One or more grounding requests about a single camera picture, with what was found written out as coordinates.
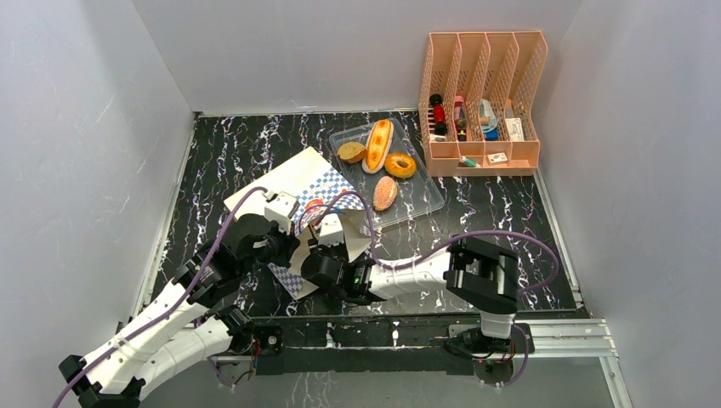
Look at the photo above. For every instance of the blue tape roll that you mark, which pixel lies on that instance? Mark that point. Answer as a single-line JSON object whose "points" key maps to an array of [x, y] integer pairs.
{"points": [[488, 121]]}

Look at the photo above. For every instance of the yellow fake bread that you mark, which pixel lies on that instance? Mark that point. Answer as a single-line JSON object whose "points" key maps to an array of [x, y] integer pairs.
{"points": [[377, 146]]}

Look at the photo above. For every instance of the clear plastic tray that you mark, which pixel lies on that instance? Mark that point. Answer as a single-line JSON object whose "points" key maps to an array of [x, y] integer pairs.
{"points": [[417, 195]]}

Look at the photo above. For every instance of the round yellow fake bun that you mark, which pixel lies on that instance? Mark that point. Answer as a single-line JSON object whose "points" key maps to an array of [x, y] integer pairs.
{"points": [[399, 165]]}

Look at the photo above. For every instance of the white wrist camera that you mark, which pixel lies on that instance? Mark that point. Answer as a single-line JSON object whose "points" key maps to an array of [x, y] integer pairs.
{"points": [[280, 207], [329, 231]]}

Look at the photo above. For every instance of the checkered paper bread bag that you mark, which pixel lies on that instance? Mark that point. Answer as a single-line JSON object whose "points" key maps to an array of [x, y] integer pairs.
{"points": [[313, 182]]}

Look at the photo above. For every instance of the peach desk file organizer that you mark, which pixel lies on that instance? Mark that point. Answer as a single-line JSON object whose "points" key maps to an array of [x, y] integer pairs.
{"points": [[475, 102]]}

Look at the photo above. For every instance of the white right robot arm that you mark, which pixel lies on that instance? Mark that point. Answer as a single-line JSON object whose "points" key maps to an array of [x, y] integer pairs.
{"points": [[479, 272]]}

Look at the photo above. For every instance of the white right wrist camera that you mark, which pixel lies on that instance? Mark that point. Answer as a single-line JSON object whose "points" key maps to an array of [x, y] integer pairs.
{"points": [[329, 231]]}

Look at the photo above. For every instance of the red pink bottle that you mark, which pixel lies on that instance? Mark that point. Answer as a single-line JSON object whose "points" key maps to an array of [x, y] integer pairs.
{"points": [[459, 118]]}

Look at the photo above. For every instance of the brown round fake bread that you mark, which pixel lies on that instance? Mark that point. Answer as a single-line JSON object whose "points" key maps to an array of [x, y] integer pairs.
{"points": [[351, 152]]}

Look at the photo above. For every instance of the white small box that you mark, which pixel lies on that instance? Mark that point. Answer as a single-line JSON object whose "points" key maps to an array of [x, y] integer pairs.
{"points": [[513, 123]]}

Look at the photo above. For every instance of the aluminium front rail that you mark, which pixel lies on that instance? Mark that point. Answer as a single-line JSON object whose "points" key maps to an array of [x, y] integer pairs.
{"points": [[548, 338]]}

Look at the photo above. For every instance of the small white card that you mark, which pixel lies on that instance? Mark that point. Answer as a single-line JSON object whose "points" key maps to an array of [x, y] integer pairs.
{"points": [[497, 158]]}

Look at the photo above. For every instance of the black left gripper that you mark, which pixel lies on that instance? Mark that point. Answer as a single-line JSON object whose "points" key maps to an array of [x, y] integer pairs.
{"points": [[290, 243]]}

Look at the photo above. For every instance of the red black dumbbell toy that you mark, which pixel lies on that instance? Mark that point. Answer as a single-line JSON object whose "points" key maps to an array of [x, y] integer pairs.
{"points": [[439, 117]]}

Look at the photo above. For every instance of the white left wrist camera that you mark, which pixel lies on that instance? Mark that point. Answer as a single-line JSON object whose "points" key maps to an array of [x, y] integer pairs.
{"points": [[280, 207]]}

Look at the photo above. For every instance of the green tipped tube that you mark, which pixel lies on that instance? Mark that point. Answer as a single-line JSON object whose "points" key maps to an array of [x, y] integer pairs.
{"points": [[470, 162]]}

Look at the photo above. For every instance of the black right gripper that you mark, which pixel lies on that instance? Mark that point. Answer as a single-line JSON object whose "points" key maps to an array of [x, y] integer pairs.
{"points": [[331, 257]]}

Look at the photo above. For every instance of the small orange fake bread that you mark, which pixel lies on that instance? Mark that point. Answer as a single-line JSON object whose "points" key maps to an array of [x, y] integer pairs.
{"points": [[384, 194]]}

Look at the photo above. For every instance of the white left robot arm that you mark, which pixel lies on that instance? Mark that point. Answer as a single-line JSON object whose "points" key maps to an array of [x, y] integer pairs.
{"points": [[184, 324]]}

